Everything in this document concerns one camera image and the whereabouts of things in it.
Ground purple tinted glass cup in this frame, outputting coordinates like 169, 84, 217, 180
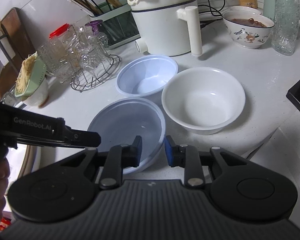
85, 20, 104, 37

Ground green strainer basket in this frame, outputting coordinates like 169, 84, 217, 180
14, 51, 47, 98

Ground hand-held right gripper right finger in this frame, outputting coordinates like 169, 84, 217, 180
164, 135, 253, 188

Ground enoki mushrooms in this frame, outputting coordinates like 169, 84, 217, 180
16, 54, 39, 93

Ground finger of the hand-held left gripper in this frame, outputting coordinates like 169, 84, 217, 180
62, 126, 102, 148

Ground green chopstick holder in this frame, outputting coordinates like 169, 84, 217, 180
89, 0, 140, 50

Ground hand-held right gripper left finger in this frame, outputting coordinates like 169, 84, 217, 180
59, 135, 143, 190

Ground blue plastic bowl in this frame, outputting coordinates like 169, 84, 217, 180
87, 97, 166, 174
116, 54, 179, 98

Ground wooden cutting board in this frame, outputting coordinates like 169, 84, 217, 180
0, 7, 37, 98

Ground white dark-rimmed bowl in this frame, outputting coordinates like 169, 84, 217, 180
229, 6, 262, 15

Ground plain white bowl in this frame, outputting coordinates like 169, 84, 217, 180
161, 67, 246, 135

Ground person's left hand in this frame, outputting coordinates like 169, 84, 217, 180
0, 155, 11, 229

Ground wire cup rack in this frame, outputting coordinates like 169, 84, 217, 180
70, 54, 122, 93

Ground white electric cooking pot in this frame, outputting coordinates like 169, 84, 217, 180
126, 0, 203, 57

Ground floral bowl with food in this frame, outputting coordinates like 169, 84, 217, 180
222, 10, 275, 49

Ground black power cable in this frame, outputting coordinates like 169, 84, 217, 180
199, 0, 230, 29

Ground small white ceramic bowl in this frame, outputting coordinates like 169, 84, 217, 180
22, 79, 50, 108

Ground tall textured glass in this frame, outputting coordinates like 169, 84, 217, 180
271, 0, 300, 55

